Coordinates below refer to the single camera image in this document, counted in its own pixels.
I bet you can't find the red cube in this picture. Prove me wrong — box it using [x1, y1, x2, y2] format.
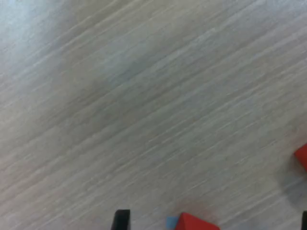
[174, 212, 221, 230]
[294, 143, 307, 172]

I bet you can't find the blue tape piece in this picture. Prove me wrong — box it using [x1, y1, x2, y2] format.
[165, 216, 180, 229]

